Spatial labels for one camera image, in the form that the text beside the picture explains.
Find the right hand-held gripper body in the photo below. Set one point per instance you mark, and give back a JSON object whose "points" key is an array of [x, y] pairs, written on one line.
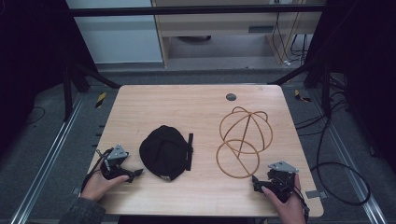
{"points": [[282, 178]]}

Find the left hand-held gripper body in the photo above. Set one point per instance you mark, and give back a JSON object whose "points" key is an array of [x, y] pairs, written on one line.
{"points": [[115, 155]]}

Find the black cap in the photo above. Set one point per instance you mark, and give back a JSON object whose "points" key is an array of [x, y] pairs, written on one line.
{"points": [[165, 153]]}

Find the person's left hand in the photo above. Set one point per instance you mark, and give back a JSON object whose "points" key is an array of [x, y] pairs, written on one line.
{"points": [[100, 183]]}

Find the person's right hand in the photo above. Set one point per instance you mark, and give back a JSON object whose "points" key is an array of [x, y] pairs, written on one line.
{"points": [[289, 208]]}

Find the yellow black striped tape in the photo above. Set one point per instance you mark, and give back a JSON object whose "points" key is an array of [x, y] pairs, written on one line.
{"points": [[301, 97], [100, 100]]}

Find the black metal stand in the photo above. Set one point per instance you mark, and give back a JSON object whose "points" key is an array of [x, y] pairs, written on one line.
{"points": [[320, 77], [74, 87]]}

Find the grey round table grommet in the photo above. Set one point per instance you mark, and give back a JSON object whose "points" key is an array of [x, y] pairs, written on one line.
{"points": [[231, 97]]}

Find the white cabinet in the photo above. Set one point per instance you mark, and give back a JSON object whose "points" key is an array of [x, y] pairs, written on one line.
{"points": [[115, 34]]}

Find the dark curtain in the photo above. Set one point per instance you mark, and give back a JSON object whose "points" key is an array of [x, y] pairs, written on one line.
{"points": [[364, 68], [34, 62]]}

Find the light wooden desk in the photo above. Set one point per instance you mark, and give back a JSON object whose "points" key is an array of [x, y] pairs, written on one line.
{"points": [[224, 28]]}

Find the grey metal table bracket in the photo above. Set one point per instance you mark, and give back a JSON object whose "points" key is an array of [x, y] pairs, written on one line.
{"points": [[76, 190], [316, 194]]}

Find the aluminium floor rail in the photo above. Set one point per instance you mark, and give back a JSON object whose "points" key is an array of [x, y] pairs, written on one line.
{"points": [[46, 161], [351, 161]]}

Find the black metal frame bar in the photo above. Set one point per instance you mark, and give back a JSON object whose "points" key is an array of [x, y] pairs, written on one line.
{"points": [[196, 10]]}

